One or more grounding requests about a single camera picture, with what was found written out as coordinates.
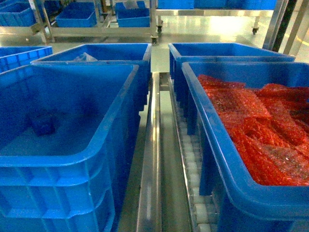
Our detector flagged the blue bin rear left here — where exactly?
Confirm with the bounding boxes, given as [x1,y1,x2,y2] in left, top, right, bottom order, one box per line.
[31,43,152,111]

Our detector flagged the stainless steel shelf rack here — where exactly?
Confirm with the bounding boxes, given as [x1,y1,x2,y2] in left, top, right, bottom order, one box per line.
[118,44,217,232]

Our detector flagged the blue bin rear right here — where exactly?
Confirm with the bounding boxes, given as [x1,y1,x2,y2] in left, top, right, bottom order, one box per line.
[169,43,295,79]

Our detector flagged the red bubble wrap bags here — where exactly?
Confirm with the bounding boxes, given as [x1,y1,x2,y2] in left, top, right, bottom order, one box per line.
[198,74,309,186]

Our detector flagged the empty blue bin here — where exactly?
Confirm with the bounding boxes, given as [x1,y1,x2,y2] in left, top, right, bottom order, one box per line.
[0,64,140,232]

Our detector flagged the blue bin with red bags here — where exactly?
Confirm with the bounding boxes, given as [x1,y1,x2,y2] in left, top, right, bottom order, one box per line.
[182,62,309,232]

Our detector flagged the blue block part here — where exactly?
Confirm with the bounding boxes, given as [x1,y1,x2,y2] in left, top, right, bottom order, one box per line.
[28,109,57,136]

